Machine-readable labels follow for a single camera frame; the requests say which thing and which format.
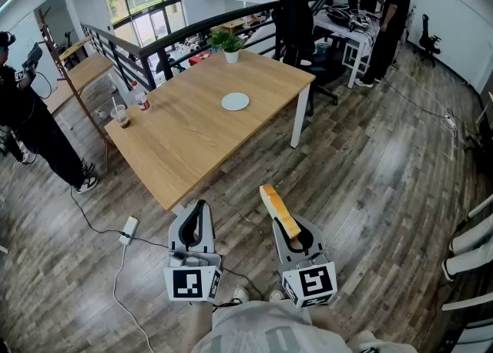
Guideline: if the pile of black cables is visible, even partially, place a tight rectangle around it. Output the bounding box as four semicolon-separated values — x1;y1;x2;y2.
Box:
326;3;362;29

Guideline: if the person's beige printed shirt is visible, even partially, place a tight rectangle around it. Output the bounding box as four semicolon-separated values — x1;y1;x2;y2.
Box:
190;298;419;353

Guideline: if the white power strip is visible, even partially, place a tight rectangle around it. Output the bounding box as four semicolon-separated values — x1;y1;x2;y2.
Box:
118;215;140;247
441;111;458;132

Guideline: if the black metal railing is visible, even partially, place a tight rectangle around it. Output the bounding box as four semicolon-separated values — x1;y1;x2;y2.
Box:
79;0;350;93

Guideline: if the brown wooden coat rack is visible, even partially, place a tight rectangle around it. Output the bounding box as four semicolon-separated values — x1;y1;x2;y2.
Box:
36;7;113;149

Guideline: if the long wooden table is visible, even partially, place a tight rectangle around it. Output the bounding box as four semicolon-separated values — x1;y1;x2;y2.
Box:
41;52;116;114

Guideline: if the sliced bread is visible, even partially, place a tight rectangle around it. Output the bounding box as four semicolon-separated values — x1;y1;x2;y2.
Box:
258;183;303;250

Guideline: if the white floor cable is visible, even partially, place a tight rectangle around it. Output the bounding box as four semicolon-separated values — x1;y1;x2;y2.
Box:
111;243;156;353

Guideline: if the white desk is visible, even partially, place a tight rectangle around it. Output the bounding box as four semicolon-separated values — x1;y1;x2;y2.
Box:
310;8;383;89

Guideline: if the black office chair with jacket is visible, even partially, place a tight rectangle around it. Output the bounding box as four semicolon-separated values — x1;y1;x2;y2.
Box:
270;0;347;106

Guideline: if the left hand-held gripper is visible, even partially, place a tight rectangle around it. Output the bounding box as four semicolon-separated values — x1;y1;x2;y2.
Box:
163;199;223;303

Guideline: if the person's right forearm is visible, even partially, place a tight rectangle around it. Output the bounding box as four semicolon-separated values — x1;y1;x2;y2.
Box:
307;302;352;341

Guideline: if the white round plate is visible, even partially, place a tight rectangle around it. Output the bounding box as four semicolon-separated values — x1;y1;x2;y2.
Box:
220;92;250;113

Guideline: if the green plant in white pot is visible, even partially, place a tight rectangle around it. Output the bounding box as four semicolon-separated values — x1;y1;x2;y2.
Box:
207;29;246;65

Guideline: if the white table leg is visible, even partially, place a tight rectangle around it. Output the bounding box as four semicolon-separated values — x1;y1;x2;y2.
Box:
170;200;198;217
290;82;311;150

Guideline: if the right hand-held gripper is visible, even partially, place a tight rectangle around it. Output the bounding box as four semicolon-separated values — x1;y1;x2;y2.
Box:
271;215;339;309

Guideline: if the person's left forearm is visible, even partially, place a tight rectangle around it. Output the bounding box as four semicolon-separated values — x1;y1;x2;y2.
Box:
188;300;215;347

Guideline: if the clear plastic bottle red label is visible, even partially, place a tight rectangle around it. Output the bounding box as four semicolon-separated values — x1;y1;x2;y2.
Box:
130;80;152;113

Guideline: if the large glass window front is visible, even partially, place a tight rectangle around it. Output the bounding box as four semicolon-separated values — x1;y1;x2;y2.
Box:
101;0;188;47

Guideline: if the clear plastic cup with straw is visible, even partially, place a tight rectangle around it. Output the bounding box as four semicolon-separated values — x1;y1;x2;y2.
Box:
109;96;132;129

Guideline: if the silver fisheye camera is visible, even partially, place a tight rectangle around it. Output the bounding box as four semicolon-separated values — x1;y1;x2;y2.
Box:
295;254;329;271
168;250;189;268

